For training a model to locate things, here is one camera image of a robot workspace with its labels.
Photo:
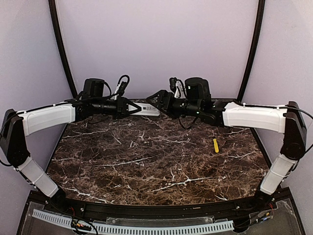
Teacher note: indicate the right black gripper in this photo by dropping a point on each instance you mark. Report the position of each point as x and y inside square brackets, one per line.
[167, 102]

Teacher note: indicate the yellow handled screwdriver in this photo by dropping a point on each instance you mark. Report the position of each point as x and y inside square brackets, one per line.
[215, 143]

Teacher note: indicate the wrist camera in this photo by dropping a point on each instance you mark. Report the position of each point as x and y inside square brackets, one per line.
[121, 86]
[177, 87]

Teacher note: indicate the black frame post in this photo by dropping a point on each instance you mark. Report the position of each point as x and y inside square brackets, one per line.
[61, 47]
[253, 48]

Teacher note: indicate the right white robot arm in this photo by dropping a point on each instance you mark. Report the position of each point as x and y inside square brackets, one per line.
[194, 100]

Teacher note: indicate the white slotted cable duct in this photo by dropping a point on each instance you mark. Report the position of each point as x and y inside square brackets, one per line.
[107, 229]

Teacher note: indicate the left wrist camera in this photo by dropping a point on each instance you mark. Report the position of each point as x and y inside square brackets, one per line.
[121, 86]

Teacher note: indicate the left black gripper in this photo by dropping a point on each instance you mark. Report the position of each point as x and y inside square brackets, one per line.
[121, 106]

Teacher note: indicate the right black frame post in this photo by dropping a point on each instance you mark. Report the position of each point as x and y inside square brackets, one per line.
[253, 48]

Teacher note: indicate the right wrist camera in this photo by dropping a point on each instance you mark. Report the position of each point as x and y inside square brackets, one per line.
[177, 87]

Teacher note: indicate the white remote control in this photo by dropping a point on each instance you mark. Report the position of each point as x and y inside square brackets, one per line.
[148, 110]

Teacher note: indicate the black front table rail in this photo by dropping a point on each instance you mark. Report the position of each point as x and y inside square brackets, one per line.
[236, 210]

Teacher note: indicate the left black frame post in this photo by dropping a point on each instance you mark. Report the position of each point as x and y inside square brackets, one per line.
[61, 47]

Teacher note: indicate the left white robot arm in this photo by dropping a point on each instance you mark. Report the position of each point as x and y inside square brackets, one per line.
[18, 125]

